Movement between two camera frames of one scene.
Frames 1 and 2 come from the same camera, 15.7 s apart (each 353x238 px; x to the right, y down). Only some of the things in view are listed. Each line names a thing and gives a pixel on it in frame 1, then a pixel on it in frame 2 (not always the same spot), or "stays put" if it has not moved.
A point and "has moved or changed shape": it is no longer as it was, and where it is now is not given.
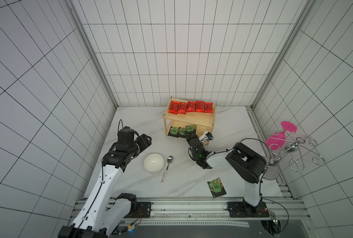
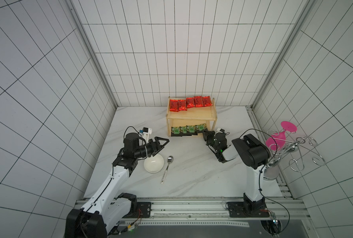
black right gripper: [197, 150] -> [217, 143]
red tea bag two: [182, 108] has moved or changed shape
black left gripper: [144, 142] -> [157, 145]
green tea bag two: [174, 130] has moved or changed shape
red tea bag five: [208, 107] -> [206, 101]
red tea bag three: [191, 106] has moved or changed shape
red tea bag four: [200, 106] has moved or changed shape
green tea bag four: [216, 188] -> [202, 127]
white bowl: [153, 163] stays put
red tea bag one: [173, 107] stays put
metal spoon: [169, 160] stays put
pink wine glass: [276, 142] stays put
